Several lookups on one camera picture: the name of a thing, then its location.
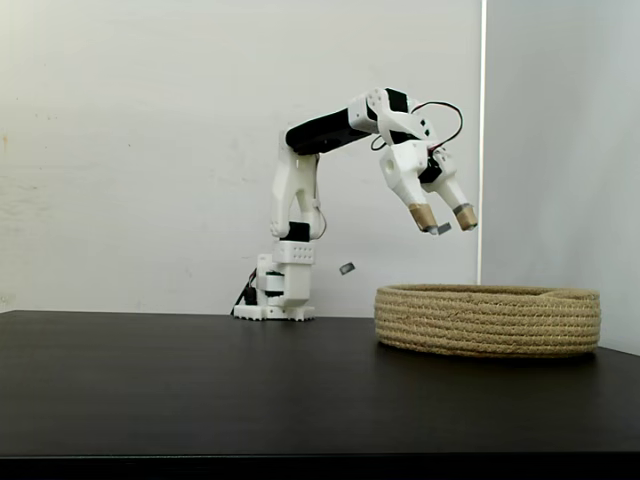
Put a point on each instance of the grey tape piece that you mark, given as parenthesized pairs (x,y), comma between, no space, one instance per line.
(347,268)
(445,228)

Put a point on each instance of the white wall corner trim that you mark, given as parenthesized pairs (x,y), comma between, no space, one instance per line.
(483,100)

